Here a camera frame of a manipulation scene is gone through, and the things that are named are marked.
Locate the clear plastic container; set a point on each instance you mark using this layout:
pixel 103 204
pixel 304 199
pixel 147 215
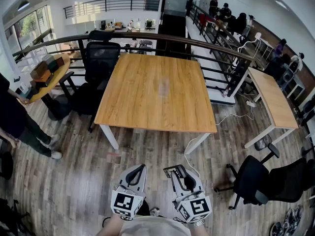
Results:
pixel 164 86

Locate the white power strip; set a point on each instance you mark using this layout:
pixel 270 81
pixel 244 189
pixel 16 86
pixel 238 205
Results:
pixel 251 103

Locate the person's beige shirt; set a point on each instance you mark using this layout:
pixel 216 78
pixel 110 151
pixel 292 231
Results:
pixel 155 227

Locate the wooden desk with white legs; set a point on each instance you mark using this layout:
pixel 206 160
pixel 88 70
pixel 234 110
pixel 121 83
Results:
pixel 273 99

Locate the round wooden table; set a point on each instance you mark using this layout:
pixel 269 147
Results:
pixel 57 77

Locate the wooden square table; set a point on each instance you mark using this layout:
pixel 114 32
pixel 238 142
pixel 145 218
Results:
pixel 152 36

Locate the person's shoe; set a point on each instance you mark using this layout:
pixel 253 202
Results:
pixel 154 211

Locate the person's left forearm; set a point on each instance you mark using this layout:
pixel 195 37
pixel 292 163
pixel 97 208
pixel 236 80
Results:
pixel 110 226

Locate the silver wristwatch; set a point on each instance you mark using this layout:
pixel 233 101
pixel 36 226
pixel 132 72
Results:
pixel 198 223

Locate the brown box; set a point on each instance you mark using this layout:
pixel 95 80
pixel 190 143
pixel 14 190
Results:
pixel 39 70

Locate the black mesh office chair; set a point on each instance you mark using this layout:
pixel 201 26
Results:
pixel 98 65

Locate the bottle with red label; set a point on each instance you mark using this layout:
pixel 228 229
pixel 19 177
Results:
pixel 226 93

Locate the black office chair with armrests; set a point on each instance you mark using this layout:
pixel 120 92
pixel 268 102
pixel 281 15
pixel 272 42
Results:
pixel 270 181

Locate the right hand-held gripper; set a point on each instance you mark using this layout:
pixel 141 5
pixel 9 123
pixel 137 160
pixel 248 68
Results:
pixel 197 206

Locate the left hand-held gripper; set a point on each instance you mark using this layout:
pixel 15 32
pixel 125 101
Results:
pixel 128 201

